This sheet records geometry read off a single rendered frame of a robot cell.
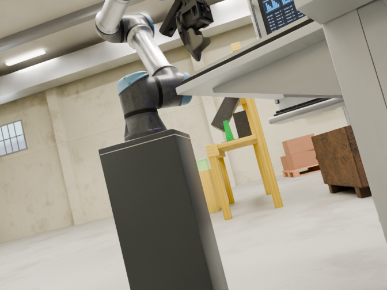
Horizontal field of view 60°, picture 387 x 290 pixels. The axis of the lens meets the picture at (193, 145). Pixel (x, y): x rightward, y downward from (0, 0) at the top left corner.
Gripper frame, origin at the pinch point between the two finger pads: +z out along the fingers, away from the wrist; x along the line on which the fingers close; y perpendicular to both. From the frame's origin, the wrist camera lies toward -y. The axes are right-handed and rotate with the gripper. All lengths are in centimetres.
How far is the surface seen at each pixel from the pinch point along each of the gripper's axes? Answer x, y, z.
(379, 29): -12, 47, 16
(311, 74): -2.1, 31.1, 17.5
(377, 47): -12, 46, 19
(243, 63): -10.6, 19.5, 10.9
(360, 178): 264, -28, 77
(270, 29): 87, -8, -30
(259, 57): -10.4, 23.6, 11.1
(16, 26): 315, -683, -409
